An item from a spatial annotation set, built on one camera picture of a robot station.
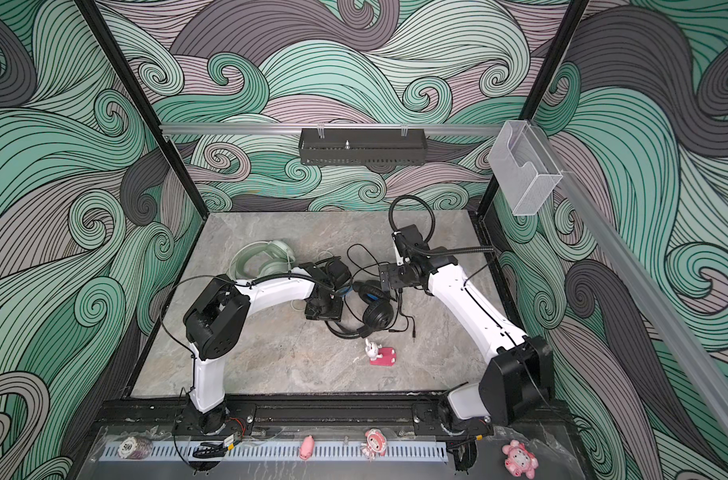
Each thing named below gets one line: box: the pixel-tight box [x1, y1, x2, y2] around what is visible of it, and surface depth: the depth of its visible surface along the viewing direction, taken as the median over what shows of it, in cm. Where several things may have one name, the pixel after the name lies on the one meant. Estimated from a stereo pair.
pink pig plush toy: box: [501, 440, 539, 479], surface depth 67 cm
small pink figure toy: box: [299, 434, 315, 461], surface depth 70 cm
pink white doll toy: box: [361, 428, 387, 462], surface depth 69 cm
